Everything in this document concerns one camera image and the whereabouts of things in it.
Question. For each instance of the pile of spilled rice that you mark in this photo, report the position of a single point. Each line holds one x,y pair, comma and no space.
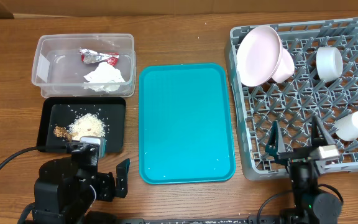
87,125

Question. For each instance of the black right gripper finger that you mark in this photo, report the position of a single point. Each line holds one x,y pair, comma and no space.
275,145
319,134

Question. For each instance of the grey-green ceramic bowl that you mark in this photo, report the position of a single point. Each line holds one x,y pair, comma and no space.
329,63

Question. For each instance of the large white round plate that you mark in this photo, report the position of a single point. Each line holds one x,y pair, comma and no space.
258,56

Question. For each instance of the white paper napkin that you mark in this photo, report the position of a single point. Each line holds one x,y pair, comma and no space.
104,77

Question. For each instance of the grey plastic dish rack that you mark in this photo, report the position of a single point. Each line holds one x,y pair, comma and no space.
293,103

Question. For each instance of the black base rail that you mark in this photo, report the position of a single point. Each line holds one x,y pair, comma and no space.
252,219

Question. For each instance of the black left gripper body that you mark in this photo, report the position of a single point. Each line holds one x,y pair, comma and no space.
105,190

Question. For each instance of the teal plastic serving tray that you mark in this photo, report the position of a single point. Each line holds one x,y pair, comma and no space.
185,129

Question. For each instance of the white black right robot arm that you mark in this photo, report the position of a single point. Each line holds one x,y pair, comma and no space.
313,202

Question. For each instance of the crumpled foil wrapper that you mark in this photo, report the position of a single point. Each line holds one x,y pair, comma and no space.
90,56

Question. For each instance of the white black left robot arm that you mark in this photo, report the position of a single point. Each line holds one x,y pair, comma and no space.
67,188

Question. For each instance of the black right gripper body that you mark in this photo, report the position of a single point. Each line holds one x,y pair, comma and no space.
291,154

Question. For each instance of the black plastic tray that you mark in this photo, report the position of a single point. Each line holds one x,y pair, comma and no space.
63,112

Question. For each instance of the clear plastic waste bin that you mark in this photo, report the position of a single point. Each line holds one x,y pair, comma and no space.
58,68

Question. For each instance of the white plastic cup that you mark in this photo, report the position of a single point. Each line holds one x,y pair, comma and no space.
347,127

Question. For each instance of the brown food scrap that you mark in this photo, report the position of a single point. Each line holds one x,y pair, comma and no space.
62,132

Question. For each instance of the pink bowl with rice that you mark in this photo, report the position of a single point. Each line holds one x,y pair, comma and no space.
286,68

